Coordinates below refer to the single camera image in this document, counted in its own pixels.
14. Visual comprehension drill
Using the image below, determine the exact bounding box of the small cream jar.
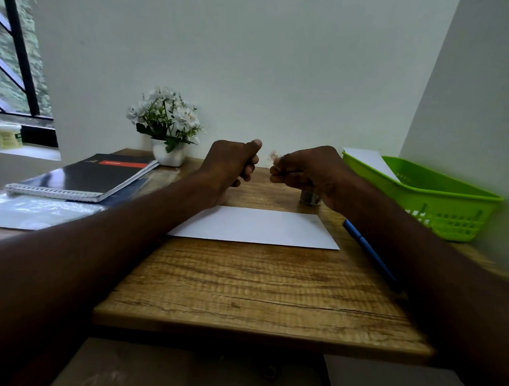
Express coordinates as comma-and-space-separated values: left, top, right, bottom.
0, 121, 26, 151

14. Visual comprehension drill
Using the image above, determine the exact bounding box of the person's right forearm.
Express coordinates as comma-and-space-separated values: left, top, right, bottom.
325, 180, 509, 386

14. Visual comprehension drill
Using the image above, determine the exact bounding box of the green plastic basket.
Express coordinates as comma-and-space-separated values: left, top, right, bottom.
337, 150, 507, 245

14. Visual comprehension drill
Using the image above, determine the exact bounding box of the clear plastic sleeve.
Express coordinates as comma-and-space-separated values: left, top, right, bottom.
0, 158, 183, 240

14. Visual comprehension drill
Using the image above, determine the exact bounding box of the blue book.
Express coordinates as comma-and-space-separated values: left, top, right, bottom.
97, 174, 152, 210

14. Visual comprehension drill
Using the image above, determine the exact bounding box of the black spiral notebook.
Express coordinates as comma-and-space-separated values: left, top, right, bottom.
3, 147, 160, 207

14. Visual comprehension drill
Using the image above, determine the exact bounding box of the white envelope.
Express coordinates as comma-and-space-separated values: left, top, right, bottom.
342, 147, 403, 183
167, 202, 343, 251

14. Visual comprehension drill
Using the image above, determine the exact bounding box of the person's left forearm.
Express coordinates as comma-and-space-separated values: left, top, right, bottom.
0, 164, 222, 386

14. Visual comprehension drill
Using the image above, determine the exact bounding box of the black window grille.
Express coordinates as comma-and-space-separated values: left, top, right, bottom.
0, 0, 67, 149

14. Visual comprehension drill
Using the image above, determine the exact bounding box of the white window sill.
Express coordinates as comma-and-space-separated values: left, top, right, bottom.
0, 138, 64, 163

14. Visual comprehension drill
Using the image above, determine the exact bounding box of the person's right hand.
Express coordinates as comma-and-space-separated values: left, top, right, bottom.
267, 142, 361, 212

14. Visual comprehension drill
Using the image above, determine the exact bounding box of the white flower plant in pot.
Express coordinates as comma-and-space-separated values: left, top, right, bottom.
123, 84, 207, 170

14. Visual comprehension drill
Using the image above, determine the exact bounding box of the person's left hand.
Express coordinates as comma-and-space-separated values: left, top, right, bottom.
196, 136, 264, 207

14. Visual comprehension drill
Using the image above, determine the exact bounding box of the blue pen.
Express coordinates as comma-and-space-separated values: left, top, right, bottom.
339, 219, 407, 293

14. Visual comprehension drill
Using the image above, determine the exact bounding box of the stack of white envelopes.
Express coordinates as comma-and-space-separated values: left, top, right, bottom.
0, 199, 106, 236

